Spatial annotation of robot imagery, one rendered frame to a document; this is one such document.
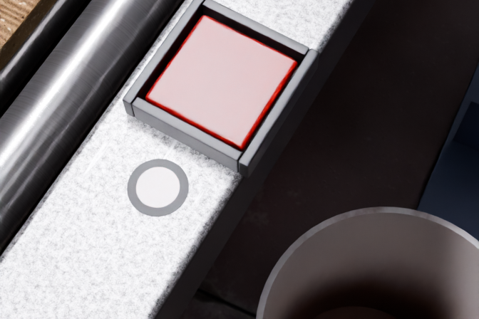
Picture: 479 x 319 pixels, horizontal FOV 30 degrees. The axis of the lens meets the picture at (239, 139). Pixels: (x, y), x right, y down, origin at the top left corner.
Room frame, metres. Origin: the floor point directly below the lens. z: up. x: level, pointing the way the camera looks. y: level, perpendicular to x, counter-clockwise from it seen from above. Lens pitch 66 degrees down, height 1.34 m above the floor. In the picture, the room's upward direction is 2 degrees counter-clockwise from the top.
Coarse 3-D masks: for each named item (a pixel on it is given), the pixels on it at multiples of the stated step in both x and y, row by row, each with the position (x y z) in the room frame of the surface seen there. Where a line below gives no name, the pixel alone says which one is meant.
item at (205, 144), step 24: (192, 0) 0.27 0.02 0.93; (192, 24) 0.26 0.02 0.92; (240, 24) 0.26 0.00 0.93; (168, 48) 0.24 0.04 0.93; (288, 48) 0.24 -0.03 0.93; (144, 72) 0.23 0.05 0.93; (312, 72) 0.23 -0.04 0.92; (144, 96) 0.22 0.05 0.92; (288, 96) 0.21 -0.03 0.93; (144, 120) 0.21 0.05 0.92; (168, 120) 0.20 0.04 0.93; (264, 120) 0.20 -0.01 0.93; (192, 144) 0.19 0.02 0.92; (216, 144) 0.18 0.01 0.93; (264, 144) 0.19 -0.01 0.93; (240, 168) 0.17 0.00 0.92
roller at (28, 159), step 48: (96, 0) 0.28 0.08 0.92; (144, 0) 0.28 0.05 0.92; (96, 48) 0.25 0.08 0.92; (144, 48) 0.26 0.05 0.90; (48, 96) 0.22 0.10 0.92; (96, 96) 0.23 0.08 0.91; (0, 144) 0.20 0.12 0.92; (48, 144) 0.20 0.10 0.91; (0, 192) 0.17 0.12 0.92; (0, 240) 0.15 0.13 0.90
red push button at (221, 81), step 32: (192, 32) 0.25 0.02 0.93; (224, 32) 0.25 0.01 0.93; (192, 64) 0.23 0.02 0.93; (224, 64) 0.23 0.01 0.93; (256, 64) 0.23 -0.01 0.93; (288, 64) 0.23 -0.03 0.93; (160, 96) 0.21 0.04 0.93; (192, 96) 0.21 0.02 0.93; (224, 96) 0.21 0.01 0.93; (256, 96) 0.21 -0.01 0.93; (224, 128) 0.19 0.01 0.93; (256, 128) 0.19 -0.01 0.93
